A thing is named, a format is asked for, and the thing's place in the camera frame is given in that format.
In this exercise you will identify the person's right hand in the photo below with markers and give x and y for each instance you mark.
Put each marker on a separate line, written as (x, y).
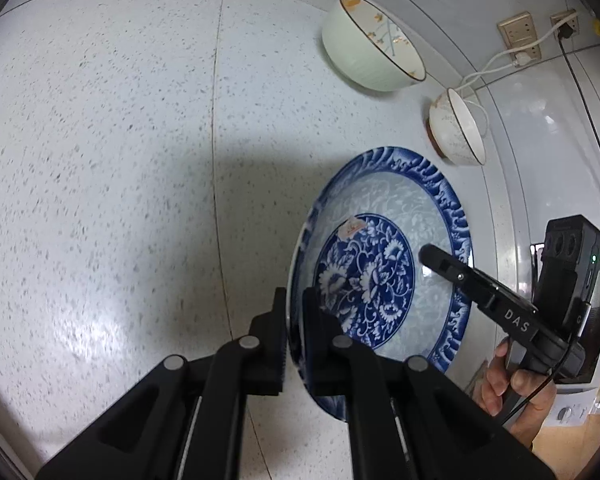
(492, 380)

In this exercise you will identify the single wall socket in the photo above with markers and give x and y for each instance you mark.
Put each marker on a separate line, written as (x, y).
(566, 20)

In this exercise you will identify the pale green flower bowl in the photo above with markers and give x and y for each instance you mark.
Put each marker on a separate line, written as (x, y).
(360, 55)

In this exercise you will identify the blue floral bowl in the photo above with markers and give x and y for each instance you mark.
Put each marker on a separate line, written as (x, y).
(380, 200)

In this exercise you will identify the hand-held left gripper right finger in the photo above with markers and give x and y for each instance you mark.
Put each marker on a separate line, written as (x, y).
(322, 342)

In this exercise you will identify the double wall socket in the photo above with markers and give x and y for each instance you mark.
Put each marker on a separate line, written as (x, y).
(517, 32)

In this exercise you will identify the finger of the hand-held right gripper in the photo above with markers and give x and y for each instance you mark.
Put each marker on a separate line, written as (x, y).
(455, 272)

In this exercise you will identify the small white bowl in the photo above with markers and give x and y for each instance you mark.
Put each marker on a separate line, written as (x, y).
(450, 125)

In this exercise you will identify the white microwave oven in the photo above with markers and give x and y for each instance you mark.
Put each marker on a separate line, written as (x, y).
(575, 410)

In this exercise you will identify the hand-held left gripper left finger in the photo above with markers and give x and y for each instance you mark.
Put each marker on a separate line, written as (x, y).
(267, 350)

